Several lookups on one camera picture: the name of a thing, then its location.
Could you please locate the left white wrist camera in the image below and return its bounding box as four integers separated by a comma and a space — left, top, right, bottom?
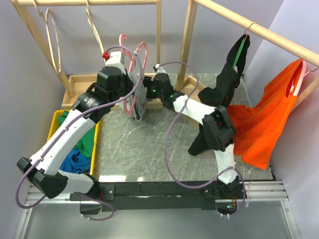
103, 51, 125, 70

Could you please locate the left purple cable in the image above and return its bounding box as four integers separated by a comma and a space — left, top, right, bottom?
15, 45, 145, 221

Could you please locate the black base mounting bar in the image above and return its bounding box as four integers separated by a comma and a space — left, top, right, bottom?
69, 179, 248, 216

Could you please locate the grey tank top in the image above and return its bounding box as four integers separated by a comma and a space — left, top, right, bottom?
121, 49, 147, 121

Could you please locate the wooden clothes rack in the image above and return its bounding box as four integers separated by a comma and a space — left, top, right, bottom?
11, 0, 161, 110
174, 0, 319, 125

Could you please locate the right wooden clothes rack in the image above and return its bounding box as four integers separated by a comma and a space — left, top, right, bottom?
174, 0, 319, 125

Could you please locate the green garment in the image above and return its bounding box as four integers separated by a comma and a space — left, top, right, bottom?
58, 111, 95, 158

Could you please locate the light pink hanger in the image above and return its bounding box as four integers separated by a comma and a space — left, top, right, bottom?
285, 60, 318, 98

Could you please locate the left beige wooden hanger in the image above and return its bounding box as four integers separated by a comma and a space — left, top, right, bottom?
32, 0, 62, 74

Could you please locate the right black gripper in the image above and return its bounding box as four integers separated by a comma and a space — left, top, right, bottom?
135, 76, 164, 100

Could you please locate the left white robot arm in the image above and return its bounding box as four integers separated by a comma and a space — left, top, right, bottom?
17, 63, 144, 200

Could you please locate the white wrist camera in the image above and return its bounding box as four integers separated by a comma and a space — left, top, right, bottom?
153, 64, 166, 74
103, 51, 125, 70

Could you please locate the yellow plastic bin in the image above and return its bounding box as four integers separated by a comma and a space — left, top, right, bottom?
47, 110, 100, 175

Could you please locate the green plastic hanger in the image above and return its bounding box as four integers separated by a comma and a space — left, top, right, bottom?
232, 22, 257, 73

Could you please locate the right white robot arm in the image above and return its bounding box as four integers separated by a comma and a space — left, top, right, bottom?
143, 73, 239, 198

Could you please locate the orange garment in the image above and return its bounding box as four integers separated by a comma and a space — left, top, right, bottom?
227, 59, 302, 170

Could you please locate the blue garment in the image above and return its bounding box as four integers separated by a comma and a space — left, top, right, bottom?
59, 148, 91, 174

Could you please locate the middle beige wooden hanger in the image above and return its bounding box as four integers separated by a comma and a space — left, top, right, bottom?
85, 0, 104, 56

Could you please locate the left wooden clothes rack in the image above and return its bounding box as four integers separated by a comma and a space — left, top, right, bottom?
11, 0, 161, 110

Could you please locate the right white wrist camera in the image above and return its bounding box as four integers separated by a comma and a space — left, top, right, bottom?
153, 64, 166, 74

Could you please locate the pink plastic hanger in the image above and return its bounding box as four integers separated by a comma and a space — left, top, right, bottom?
119, 33, 149, 116

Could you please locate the black garment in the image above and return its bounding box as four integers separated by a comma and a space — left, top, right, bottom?
188, 34, 250, 156

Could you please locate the beige wooden hanger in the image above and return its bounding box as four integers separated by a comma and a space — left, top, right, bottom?
85, 0, 104, 56
32, 0, 62, 74

